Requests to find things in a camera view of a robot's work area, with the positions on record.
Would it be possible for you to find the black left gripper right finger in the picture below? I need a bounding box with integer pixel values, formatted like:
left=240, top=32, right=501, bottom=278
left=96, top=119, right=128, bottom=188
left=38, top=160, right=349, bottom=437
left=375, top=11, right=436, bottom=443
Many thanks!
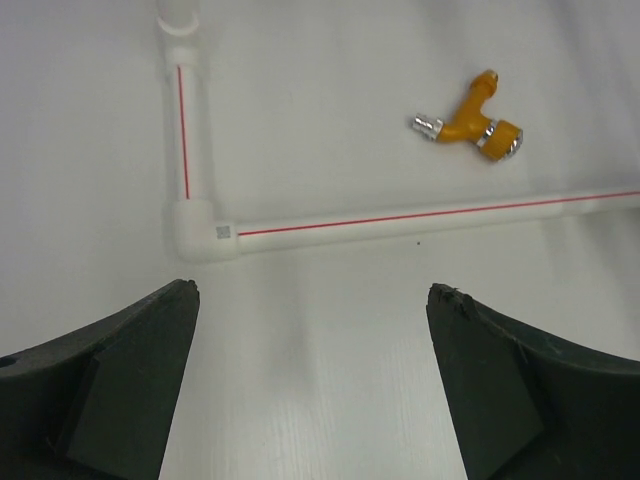
left=426, top=284, right=639, bottom=479

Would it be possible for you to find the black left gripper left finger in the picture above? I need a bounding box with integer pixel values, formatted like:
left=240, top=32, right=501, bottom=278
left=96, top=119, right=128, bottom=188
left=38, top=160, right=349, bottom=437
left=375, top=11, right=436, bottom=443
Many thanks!
left=1, top=280, right=200, bottom=479

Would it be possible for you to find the white PVC pipe frame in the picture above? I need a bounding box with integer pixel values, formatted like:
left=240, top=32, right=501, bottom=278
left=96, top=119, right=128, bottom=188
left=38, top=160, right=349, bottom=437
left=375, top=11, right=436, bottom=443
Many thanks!
left=157, top=1, right=639, bottom=263

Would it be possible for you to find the yellow water faucet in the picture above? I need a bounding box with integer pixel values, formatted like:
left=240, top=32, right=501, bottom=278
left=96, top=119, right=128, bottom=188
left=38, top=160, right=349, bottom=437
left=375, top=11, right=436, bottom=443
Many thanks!
left=410, top=69, right=523, bottom=162

